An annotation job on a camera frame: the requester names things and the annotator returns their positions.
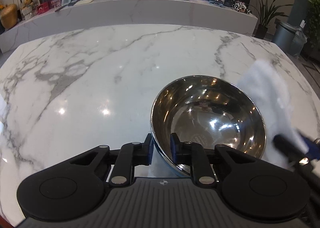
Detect red box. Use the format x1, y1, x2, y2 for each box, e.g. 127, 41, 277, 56
36, 2, 50, 15

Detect grey metal trash bin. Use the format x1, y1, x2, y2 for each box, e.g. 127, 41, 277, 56
271, 21, 298, 53

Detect gold round vase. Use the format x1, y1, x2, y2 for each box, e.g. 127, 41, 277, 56
1, 3, 18, 30

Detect white digital clock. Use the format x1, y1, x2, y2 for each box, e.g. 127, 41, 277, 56
61, 0, 71, 6

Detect green potted plant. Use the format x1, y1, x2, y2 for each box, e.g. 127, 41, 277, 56
250, 0, 293, 39

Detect blue steel bowl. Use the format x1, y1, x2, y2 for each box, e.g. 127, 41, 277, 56
150, 75, 267, 176

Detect cow figurines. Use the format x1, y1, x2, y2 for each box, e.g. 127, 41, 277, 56
232, 1, 252, 15

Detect teddy bear decoration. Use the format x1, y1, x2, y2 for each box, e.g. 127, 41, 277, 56
21, 0, 34, 21

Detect white paper towel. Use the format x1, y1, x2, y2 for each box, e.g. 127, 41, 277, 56
237, 60, 309, 169

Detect white marble tv console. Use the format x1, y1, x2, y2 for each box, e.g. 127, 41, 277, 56
1, 0, 258, 53

